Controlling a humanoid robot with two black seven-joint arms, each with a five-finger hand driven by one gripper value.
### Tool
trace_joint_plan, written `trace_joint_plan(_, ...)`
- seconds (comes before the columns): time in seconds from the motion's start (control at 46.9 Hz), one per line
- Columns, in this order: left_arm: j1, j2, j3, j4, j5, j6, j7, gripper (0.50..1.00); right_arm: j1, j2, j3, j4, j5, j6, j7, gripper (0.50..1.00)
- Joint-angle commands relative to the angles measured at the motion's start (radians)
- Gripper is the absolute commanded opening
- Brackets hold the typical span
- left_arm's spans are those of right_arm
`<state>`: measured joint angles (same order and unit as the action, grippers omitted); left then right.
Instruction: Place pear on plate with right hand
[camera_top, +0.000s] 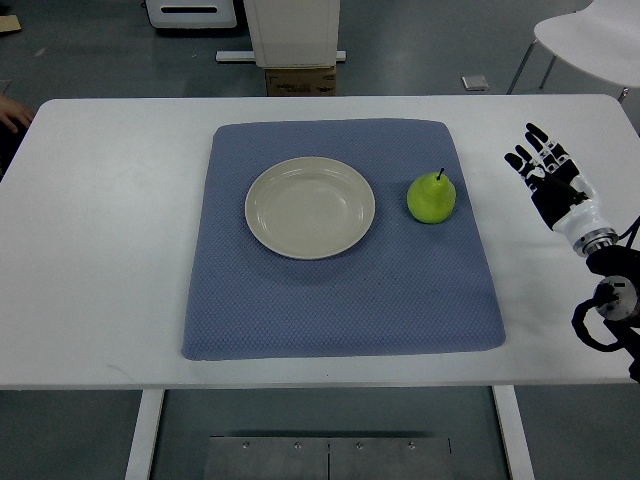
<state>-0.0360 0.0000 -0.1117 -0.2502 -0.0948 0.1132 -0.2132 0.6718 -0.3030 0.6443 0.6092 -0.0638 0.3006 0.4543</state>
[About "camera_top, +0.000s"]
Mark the blue quilted mat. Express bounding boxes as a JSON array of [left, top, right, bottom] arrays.
[[182, 119, 505, 360]]

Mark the beige round plate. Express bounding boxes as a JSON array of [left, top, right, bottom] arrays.
[[244, 157, 376, 260]]

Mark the cardboard piece on floor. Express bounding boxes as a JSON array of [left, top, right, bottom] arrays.
[[0, 15, 22, 35]]

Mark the cardboard box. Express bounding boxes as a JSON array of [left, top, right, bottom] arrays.
[[265, 66, 337, 97]]

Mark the white appliance with slot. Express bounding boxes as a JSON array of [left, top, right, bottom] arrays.
[[144, 0, 237, 29]]

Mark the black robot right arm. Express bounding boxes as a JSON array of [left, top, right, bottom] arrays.
[[571, 221, 639, 381]]

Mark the white table leg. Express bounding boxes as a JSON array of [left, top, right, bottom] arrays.
[[124, 389, 165, 480], [491, 385, 535, 480]]

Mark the small grey floor plate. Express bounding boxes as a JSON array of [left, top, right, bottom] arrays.
[[461, 75, 490, 92]]

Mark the white table right leg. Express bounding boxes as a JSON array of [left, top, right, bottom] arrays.
[[491, 385, 535, 480]]

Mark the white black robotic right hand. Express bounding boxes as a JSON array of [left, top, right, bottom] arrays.
[[504, 123, 619, 258]]

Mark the green pear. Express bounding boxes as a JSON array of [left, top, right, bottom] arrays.
[[406, 168, 457, 224]]

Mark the white chair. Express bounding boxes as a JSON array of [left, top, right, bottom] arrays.
[[507, 0, 639, 102]]

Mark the person's hand at edge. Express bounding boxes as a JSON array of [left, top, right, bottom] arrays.
[[0, 95, 35, 133]]

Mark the white table left leg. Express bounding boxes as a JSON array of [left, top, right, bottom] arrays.
[[124, 389, 165, 480]]

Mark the white cabinet on stand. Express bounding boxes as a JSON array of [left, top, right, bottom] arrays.
[[216, 0, 346, 69]]

